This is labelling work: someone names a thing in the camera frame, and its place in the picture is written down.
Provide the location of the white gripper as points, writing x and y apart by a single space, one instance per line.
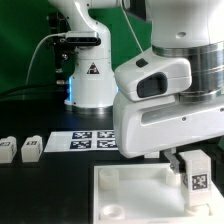
163 123

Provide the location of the white square tabletop tray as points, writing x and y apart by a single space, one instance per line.
139 194

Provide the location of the white sheet with markers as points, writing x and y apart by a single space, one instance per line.
81 141

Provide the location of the black camera on mount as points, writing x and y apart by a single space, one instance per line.
83 38

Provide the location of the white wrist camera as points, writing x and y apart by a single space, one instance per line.
149 76

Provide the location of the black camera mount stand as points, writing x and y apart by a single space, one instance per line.
62 51

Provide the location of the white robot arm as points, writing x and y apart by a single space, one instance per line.
190 29

